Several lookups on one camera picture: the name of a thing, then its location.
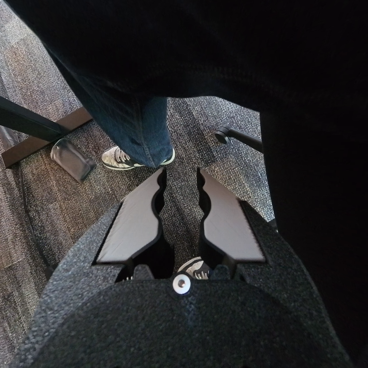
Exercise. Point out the black swivel chair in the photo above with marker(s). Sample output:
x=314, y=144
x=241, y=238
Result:
x=316, y=187

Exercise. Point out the person's right leg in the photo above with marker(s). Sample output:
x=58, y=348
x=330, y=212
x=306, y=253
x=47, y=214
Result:
x=138, y=129

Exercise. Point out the person's grey sneaker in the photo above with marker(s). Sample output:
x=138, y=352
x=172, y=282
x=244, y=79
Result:
x=115, y=159
x=192, y=266

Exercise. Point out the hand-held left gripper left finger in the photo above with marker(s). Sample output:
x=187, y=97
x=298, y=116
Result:
x=129, y=230

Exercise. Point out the black desk leg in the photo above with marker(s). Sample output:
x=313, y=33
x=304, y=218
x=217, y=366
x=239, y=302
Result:
x=28, y=123

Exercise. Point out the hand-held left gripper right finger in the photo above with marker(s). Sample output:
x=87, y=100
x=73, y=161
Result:
x=233, y=230

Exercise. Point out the black pouch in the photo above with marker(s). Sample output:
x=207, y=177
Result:
x=72, y=159

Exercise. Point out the person's right grey sneaker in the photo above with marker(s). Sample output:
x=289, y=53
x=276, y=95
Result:
x=115, y=159

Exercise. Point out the person's left grey sneaker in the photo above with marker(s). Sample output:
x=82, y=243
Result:
x=192, y=266

